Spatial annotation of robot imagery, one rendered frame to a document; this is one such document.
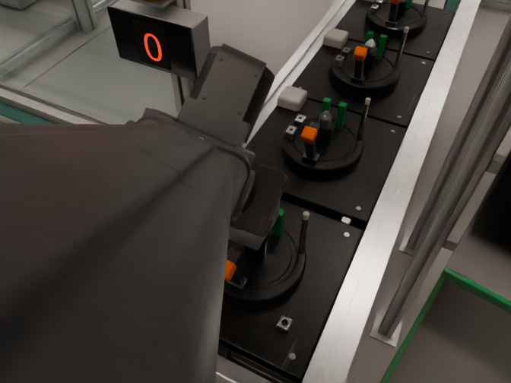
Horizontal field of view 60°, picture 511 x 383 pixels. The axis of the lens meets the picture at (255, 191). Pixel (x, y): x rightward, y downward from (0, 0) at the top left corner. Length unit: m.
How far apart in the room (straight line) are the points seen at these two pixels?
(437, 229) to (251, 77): 0.27
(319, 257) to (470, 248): 0.28
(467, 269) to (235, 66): 0.24
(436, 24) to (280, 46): 0.39
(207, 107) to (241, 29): 1.02
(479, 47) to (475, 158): 0.96
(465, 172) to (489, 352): 0.20
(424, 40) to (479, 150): 0.73
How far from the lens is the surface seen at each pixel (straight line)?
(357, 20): 1.17
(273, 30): 1.33
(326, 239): 0.66
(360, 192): 0.72
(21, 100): 1.01
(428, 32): 1.16
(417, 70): 1.02
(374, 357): 0.71
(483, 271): 0.40
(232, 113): 0.32
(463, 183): 0.46
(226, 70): 0.33
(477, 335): 0.53
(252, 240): 0.52
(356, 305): 0.63
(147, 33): 0.59
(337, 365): 0.58
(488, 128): 0.41
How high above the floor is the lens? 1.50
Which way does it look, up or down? 49 degrees down
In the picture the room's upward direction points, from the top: straight up
